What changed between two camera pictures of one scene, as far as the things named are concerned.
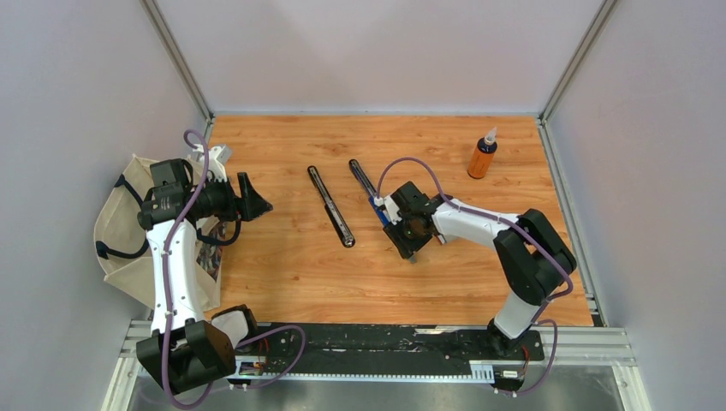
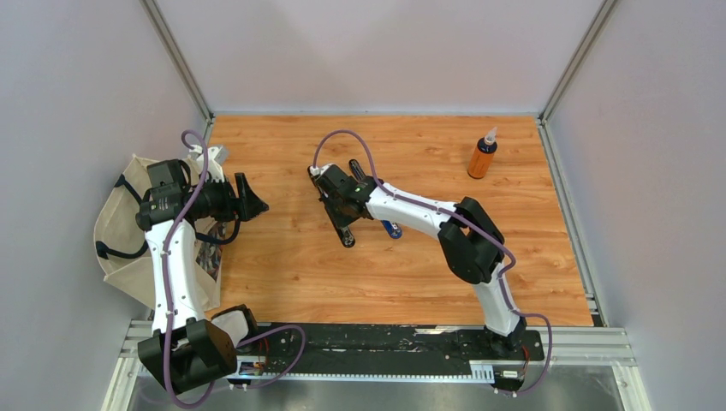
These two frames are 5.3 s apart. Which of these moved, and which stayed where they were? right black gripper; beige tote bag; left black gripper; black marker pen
Moved: right black gripper
Stayed: beige tote bag; left black gripper; black marker pen
